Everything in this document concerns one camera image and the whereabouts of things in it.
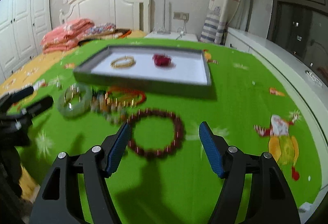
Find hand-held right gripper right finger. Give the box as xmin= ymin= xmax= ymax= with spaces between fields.
xmin=199 ymin=122 xmax=301 ymax=224

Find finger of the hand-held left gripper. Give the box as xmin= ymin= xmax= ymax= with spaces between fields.
xmin=20 ymin=96 xmax=54 ymax=118
xmin=0 ymin=86 xmax=35 ymax=110

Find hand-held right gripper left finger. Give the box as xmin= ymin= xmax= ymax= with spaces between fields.
xmin=29 ymin=122 xmax=132 ymax=224

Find dark red bead bracelet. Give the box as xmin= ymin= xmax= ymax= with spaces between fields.
xmin=126 ymin=109 xmax=185 ymax=159

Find mixed colour bead bracelet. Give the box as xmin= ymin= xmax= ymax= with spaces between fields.
xmin=90 ymin=91 xmax=129 ymax=124

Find pale green jade bangle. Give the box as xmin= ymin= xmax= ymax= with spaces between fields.
xmin=57 ymin=84 xmax=93 ymax=118

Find red cord bracelet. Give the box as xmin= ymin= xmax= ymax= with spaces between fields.
xmin=106 ymin=86 xmax=147 ymax=108

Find grey jewelry tray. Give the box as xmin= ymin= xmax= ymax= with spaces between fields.
xmin=73 ymin=45 xmax=213 ymax=94

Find green printed tablecloth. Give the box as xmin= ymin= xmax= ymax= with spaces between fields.
xmin=6 ymin=38 xmax=323 ymax=224

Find pink folded quilt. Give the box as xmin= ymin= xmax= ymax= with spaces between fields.
xmin=41 ymin=18 xmax=95 ymax=54

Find white wardrobe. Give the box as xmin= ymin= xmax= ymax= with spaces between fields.
xmin=0 ymin=0 xmax=53 ymax=81

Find gold bangle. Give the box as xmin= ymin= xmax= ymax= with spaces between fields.
xmin=111 ymin=57 xmax=136 ymax=69

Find dark red knotted ornament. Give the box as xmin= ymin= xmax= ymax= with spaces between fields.
xmin=153 ymin=53 xmax=172 ymax=67

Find patterned pillow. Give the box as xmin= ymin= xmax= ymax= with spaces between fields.
xmin=86 ymin=23 xmax=117 ymax=36

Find white bed headboard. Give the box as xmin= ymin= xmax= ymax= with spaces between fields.
xmin=59 ymin=0 xmax=152 ymax=33

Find white nightstand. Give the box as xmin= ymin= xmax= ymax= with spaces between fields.
xmin=144 ymin=31 xmax=199 ymax=42

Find white pole stand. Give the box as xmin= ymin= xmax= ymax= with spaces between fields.
xmin=155 ymin=0 xmax=172 ymax=35

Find dark window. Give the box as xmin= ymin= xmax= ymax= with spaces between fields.
xmin=266 ymin=0 xmax=328 ymax=81

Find white charger cable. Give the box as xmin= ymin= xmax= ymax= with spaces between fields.
xmin=176 ymin=20 xmax=187 ymax=40

